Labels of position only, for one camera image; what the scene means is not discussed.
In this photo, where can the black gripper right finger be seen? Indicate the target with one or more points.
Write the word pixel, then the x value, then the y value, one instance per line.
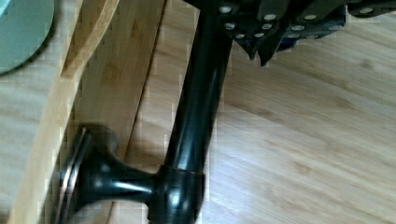
pixel 318 18

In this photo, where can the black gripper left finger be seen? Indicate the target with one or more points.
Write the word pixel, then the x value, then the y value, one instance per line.
pixel 256 25

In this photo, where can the wooden drawer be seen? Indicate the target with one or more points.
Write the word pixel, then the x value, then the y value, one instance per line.
pixel 92 69

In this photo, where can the black drawer handle bar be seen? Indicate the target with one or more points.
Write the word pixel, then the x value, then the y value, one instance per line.
pixel 173 195

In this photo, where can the bamboo cutting board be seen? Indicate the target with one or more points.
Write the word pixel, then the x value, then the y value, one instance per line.
pixel 308 138

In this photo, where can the green ceramic bowl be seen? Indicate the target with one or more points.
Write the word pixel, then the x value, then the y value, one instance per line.
pixel 24 26

